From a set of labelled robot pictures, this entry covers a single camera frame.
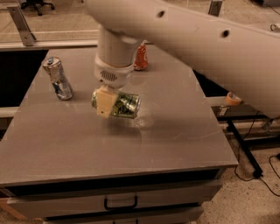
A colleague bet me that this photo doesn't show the black metal stand leg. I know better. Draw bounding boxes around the black metal stand leg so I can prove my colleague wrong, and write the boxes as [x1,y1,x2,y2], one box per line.
[227,120,263,179]

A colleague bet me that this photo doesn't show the green soda can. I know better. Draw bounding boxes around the green soda can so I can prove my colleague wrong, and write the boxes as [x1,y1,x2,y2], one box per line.
[92,90,141,119]

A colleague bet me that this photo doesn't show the black floor cable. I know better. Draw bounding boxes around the black floor cable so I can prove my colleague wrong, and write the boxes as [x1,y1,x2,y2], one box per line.
[234,110,280,198]

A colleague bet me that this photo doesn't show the orange soda can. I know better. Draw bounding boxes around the orange soda can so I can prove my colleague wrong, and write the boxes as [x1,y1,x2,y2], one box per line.
[134,43,148,71]

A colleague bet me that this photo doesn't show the roll of tan tape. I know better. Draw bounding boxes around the roll of tan tape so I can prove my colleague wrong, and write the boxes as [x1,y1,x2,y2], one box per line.
[226,92,242,106]

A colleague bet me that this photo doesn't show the right metal railing bracket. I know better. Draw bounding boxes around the right metal railing bracket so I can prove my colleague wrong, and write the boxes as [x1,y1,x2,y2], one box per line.
[208,0,223,17]

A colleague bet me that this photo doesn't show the crushed silver blue can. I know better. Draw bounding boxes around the crushed silver blue can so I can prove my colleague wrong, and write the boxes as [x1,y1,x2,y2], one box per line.
[42,56,74,101]

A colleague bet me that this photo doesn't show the metal railing bracket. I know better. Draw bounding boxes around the metal railing bracket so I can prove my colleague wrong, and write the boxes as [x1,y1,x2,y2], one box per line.
[7,5,36,46]
[208,0,223,17]

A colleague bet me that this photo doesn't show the lower drawer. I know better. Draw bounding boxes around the lower drawer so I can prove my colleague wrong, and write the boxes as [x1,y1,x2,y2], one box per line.
[44,206,203,224]

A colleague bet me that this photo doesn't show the upper drawer with black handle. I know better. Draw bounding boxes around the upper drawer with black handle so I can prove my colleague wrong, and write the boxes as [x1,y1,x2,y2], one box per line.
[8,179,222,219]

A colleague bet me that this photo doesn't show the black office chair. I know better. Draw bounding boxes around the black office chair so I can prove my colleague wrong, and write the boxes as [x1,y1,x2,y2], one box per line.
[20,0,55,16]

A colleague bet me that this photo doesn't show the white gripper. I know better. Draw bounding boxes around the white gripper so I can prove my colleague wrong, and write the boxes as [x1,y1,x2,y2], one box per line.
[94,55,135,118]

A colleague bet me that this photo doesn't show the left metal railing bracket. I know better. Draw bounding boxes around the left metal railing bracket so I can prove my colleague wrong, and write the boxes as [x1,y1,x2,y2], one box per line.
[7,5,36,46]

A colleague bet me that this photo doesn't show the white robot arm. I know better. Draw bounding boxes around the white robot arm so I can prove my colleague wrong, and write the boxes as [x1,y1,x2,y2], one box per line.
[85,0,280,119]

